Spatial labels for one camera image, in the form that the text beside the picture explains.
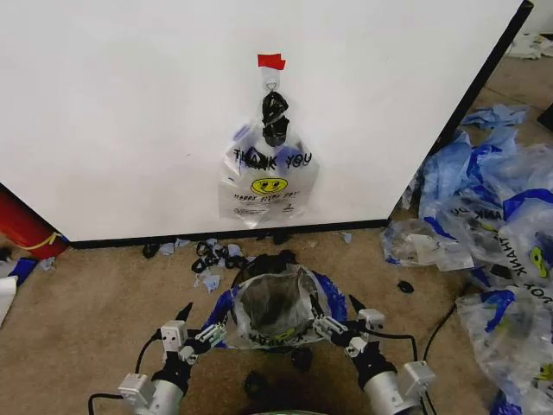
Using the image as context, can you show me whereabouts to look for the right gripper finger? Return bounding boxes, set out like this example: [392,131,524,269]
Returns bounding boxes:
[307,293,347,346]
[348,293,369,323]

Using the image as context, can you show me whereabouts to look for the clear blue bin liner bag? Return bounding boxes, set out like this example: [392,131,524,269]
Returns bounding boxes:
[206,264,349,350]

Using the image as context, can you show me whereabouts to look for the flat clear plastic bag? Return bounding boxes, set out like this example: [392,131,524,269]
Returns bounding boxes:
[381,217,475,272]

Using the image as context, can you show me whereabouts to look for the clear blue smiley bag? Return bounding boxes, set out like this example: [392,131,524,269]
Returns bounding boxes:
[455,288,553,415]

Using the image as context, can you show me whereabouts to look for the clear thank you garbage bag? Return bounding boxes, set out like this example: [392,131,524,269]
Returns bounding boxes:
[217,89,324,231]

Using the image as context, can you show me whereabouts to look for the large blue plastic bag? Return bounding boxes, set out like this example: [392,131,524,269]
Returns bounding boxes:
[400,128,519,220]

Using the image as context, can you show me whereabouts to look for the clear smiley thank you bag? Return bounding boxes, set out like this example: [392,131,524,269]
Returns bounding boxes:
[431,144,553,291]

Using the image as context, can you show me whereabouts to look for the crumpled blue plastic bag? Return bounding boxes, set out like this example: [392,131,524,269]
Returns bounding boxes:
[461,102,531,131]

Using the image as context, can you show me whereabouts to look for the white printed plastic bag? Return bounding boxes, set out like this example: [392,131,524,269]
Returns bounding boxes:
[508,31,553,61]

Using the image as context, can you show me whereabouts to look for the blue sheet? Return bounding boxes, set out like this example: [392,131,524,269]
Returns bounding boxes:
[7,258,39,287]

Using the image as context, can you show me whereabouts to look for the white sheet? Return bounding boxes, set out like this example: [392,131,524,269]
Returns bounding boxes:
[0,275,19,328]

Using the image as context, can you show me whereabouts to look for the red cylinder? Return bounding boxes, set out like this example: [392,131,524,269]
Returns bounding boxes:
[0,183,69,262]

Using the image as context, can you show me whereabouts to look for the red tape strip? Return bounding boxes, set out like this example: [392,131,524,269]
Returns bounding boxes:
[257,53,288,71]

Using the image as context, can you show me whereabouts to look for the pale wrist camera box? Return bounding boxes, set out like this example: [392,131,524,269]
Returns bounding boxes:
[160,321,188,353]
[355,308,386,334]

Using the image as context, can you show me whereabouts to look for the black bag handle scraps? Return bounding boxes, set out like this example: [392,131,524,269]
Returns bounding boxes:
[188,239,257,274]

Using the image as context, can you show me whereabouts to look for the black floor cable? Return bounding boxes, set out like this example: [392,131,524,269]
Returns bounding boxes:
[420,281,473,365]

